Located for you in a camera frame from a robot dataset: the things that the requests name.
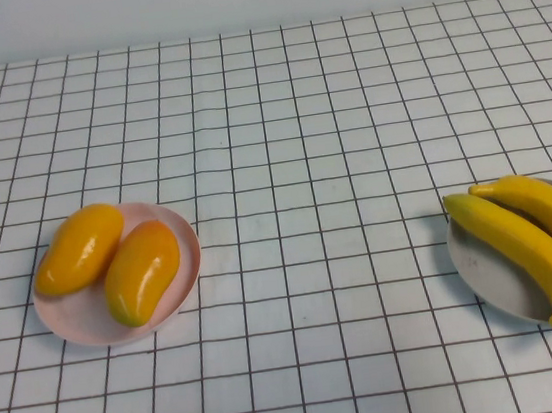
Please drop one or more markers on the yellow orange toy mango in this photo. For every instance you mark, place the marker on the yellow orange toy mango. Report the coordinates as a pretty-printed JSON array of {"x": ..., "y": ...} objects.
[{"x": 80, "y": 250}]

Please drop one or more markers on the red blushed toy mango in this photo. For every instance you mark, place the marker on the red blushed toy mango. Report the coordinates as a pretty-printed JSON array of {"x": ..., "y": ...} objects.
[{"x": 143, "y": 273}]

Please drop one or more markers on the pink round plate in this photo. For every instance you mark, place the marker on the pink round plate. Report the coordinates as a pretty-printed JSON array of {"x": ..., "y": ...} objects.
[{"x": 83, "y": 316}]

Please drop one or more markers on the grey round plate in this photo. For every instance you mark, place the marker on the grey round plate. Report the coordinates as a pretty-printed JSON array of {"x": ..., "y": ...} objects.
[{"x": 497, "y": 285}]

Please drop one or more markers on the white black-grid tablecloth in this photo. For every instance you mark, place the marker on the white black-grid tablecloth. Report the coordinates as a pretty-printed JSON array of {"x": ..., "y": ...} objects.
[{"x": 298, "y": 138}]

